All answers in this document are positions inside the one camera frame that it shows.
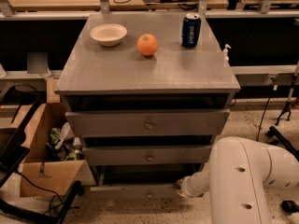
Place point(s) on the white pump bottle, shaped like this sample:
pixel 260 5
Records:
pixel 227 47

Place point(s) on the grey bottom drawer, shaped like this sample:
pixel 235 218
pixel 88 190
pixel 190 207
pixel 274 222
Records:
pixel 141 181

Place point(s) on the black stand left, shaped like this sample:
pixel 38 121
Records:
pixel 12 153

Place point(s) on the black stand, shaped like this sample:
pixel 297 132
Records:
pixel 12 153
pixel 280 139

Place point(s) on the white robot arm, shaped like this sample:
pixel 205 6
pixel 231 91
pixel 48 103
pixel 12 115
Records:
pixel 238 172

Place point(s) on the black caster wheel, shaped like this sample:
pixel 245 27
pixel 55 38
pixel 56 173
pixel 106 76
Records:
pixel 290 207

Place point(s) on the brown cardboard box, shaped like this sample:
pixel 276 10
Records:
pixel 45 166

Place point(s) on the orange fruit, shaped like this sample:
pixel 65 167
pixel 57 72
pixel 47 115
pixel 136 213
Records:
pixel 147 44

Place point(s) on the grey wooden drawer cabinet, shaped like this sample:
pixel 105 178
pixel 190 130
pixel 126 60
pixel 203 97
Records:
pixel 97 78

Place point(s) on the blue Pepsi can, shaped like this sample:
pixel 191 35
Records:
pixel 190 30

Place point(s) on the black tripod leg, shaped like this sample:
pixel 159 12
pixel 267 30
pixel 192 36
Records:
pixel 287 107

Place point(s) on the white bowl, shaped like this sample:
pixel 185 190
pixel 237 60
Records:
pixel 108 35

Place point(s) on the grey top drawer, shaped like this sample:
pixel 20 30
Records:
pixel 129 123

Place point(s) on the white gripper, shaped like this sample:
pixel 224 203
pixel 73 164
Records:
pixel 186 187

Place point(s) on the black stand right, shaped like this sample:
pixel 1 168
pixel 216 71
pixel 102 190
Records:
pixel 280 139

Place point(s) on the grey middle drawer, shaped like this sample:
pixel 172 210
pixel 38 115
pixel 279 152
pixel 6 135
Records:
pixel 146 155

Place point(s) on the grey drawer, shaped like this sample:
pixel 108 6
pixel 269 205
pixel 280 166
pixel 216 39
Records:
pixel 129 123
pixel 141 181
pixel 146 155

